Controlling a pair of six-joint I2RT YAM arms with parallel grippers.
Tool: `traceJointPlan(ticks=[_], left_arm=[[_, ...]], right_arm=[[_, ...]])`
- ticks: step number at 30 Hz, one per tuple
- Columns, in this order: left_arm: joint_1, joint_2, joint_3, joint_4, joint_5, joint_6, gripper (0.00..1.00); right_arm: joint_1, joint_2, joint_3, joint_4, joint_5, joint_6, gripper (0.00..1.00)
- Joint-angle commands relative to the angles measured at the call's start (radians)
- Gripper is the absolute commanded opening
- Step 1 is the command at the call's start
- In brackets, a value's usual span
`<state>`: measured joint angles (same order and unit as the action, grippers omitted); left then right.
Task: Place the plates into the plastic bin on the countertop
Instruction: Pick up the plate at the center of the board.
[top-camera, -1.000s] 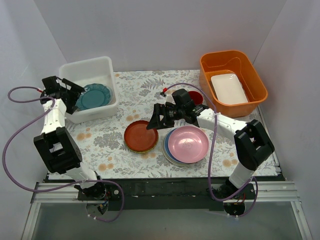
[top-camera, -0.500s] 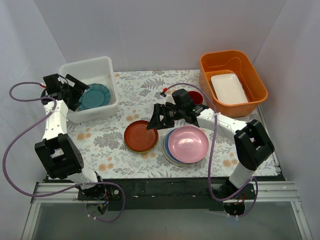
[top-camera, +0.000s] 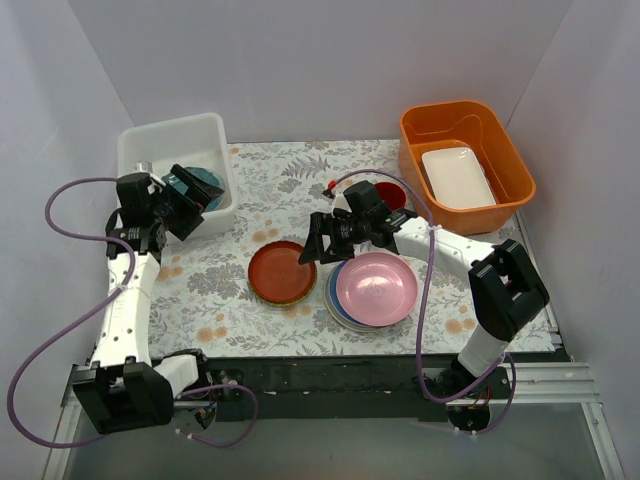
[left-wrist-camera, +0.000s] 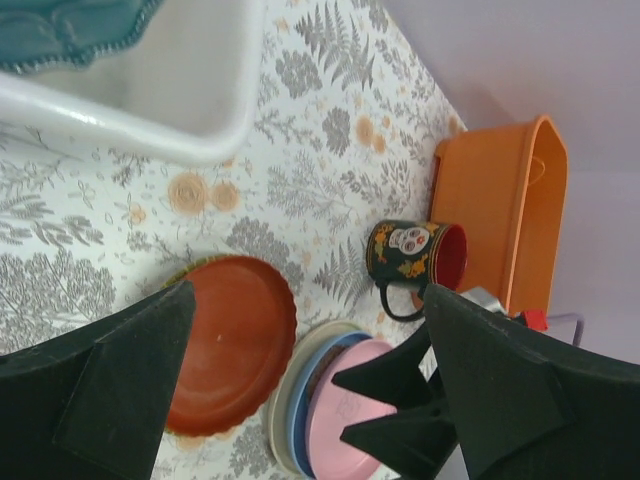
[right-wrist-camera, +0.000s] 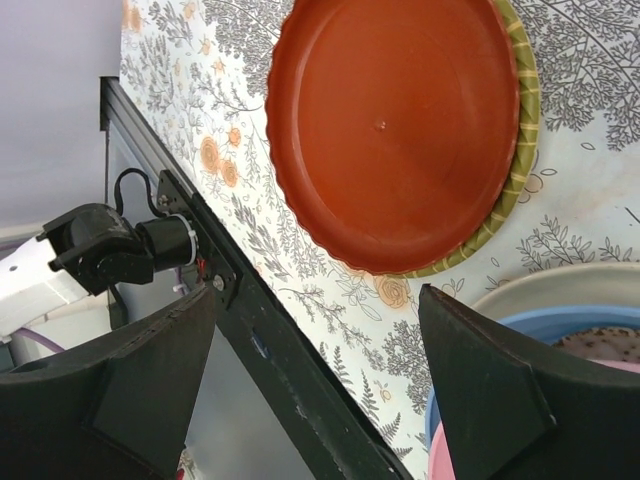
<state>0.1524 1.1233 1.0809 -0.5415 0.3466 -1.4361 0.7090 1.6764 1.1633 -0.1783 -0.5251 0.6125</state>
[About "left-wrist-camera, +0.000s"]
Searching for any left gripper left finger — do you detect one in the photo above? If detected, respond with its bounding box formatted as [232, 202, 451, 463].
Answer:
[1, 281, 196, 479]

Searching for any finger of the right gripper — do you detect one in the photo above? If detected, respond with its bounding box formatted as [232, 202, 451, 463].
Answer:
[332, 324, 440, 410]
[340, 404, 458, 473]

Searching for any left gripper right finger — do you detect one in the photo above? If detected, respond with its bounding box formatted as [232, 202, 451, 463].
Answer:
[424, 285, 639, 479]

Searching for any pink round plate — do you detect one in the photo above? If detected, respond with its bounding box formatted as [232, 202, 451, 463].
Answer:
[306, 339, 396, 480]

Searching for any red gold rimmed plate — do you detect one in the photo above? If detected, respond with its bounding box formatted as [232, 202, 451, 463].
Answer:
[166, 255, 297, 437]

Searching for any teal scalloped plate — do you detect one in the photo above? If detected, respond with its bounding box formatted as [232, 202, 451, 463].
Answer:
[1, 1, 162, 75]

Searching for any orange plastic bin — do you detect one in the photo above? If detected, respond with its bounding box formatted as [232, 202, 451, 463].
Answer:
[429, 115, 568, 314]

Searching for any white translucent plastic bin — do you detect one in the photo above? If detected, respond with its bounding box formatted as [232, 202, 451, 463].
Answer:
[1, 1, 266, 166]

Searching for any red black cup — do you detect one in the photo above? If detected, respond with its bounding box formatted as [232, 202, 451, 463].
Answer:
[365, 219, 468, 323]

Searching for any floral table mat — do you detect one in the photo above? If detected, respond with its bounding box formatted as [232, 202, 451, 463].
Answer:
[1, 1, 458, 479]

